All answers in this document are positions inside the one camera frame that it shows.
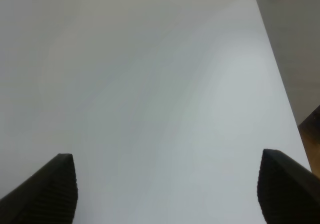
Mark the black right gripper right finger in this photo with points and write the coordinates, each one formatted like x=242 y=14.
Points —
x=287 y=192

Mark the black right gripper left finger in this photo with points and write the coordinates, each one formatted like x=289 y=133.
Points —
x=49 y=196

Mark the brown wooden furniture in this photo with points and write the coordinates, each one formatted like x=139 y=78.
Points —
x=309 y=131

